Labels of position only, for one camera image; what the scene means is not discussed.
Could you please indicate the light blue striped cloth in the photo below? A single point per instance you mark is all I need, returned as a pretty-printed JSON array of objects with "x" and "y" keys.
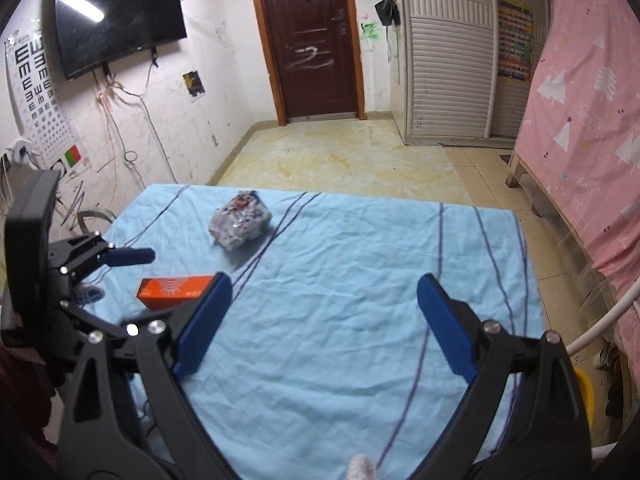
[{"x": 340, "y": 300}]

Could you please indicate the white power strip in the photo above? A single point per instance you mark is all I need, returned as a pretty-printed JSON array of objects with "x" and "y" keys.
[{"x": 17, "y": 152}]

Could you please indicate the wooden bed frame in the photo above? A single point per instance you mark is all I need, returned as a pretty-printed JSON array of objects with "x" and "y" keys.
[{"x": 517, "y": 167}]

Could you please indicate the colourful grid wall chart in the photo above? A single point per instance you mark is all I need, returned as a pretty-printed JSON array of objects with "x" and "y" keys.
[{"x": 515, "y": 40}]

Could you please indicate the small dark wall poster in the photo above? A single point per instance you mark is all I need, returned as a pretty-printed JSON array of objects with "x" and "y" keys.
[{"x": 194, "y": 85}]

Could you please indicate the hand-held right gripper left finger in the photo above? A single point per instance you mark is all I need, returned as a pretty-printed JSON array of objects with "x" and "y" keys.
[{"x": 202, "y": 325}]

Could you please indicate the white metal chair orange seat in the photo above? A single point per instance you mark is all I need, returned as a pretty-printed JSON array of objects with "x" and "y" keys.
[{"x": 605, "y": 320}]

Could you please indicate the black hanging bag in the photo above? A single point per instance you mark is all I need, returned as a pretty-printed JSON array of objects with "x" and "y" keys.
[{"x": 387, "y": 10}]

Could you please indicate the yellow plastic bin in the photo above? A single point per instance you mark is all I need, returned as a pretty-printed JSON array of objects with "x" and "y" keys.
[{"x": 585, "y": 400}]

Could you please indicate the orange box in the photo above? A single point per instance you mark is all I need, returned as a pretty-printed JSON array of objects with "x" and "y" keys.
[{"x": 170, "y": 290}]

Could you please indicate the black flat television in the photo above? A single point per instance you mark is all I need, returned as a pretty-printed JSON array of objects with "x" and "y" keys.
[{"x": 120, "y": 20}]

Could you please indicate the dark brown door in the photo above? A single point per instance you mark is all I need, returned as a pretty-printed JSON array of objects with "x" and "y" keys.
[{"x": 310, "y": 35}]

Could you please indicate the eye test wall chart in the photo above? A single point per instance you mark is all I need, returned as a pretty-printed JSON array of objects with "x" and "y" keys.
[{"x": 40, "y": 100}]

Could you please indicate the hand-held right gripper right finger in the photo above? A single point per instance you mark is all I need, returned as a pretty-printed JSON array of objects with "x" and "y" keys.
[{"x": 447, "y": 325}]

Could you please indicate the pink tree print curtain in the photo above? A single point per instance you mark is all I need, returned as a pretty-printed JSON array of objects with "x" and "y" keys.
[{"x": 590, "y": 110}]

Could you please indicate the clear plastic bag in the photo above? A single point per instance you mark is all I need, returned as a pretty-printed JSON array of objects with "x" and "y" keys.
[{"x": 240, "y": 222}]

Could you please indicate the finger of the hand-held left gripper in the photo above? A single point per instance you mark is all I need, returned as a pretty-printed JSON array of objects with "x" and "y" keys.
[
  {"x": 100, "y": 322},
  {"x": 130, "y": 256}
]

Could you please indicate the white louvered wardrobe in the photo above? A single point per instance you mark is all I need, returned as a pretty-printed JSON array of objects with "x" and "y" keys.
[{"x": 445, "y": 60}]

